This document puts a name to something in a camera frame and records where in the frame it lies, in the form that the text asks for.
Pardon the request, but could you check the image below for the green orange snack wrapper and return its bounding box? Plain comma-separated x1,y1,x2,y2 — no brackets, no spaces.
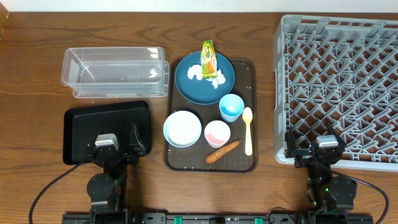
200,40,218,78

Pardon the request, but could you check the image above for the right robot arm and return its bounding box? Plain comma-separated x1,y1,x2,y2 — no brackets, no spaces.
285,126,357,223

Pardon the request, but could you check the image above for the light blue cup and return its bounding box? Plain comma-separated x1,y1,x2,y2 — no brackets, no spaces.
219,94,244,123

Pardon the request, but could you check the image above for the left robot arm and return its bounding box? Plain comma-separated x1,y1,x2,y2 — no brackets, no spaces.
85,123,147,223

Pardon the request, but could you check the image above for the orange carrot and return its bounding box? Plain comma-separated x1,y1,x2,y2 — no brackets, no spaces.
206,140,241,164

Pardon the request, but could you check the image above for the grey dishwasher rack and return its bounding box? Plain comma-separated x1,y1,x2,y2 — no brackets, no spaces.
273,14,397,172

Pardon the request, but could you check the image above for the white tissue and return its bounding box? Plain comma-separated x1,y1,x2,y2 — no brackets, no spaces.
187,65,226,89

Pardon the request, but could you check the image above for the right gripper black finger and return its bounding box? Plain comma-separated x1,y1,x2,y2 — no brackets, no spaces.
285,128,298,158
326,124,346,147

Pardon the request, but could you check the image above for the black plastic bin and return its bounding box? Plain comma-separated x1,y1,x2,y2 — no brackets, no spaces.
63,101,152,165

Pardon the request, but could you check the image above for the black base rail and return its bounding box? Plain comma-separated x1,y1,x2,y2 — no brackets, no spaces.
62,213,374,224

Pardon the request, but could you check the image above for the clear plastic bin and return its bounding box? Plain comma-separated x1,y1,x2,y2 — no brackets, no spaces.
61,47,170,98

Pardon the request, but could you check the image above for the pink white cup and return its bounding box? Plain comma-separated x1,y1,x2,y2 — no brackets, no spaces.
204,120,231,148

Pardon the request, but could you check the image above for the light blue bowl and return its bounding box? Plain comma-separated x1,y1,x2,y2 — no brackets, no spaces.
163,111,201,148

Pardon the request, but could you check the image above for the dark blue plate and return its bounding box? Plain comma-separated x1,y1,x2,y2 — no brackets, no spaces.
174,50,235,105

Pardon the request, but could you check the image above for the dark brown serving tray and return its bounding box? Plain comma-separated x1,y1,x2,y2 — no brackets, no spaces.
164,58,259,173

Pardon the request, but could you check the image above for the pale yellow spoon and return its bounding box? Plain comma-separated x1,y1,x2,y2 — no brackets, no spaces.
242,107,253,156

